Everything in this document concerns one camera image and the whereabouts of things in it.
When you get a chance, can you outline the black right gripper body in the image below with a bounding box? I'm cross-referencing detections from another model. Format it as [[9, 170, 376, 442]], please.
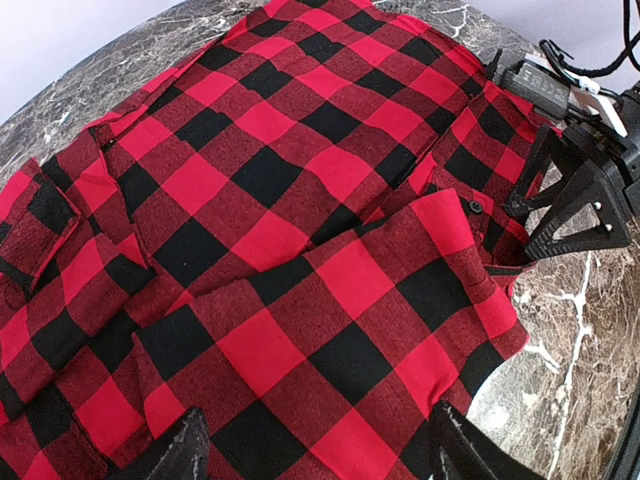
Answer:
[[564, 82, 640, 246]]

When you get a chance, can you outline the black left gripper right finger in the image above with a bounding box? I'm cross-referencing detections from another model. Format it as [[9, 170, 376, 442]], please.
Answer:
[[430, 401, 543, 480]]

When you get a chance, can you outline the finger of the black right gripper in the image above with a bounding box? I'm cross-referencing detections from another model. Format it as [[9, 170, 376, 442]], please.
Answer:
[[503, 126, 570, 218], [525, 167, 630, 260]]

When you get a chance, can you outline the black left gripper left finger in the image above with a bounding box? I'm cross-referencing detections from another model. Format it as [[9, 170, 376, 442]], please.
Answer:
[[107, 408, 210, 480]]

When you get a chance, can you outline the red black plaid shirt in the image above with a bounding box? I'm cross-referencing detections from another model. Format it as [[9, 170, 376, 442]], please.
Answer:
[[1, 1, 545, 479]]

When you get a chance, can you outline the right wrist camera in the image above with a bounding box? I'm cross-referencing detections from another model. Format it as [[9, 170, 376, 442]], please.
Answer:
[[485, 49, 628, 137]]

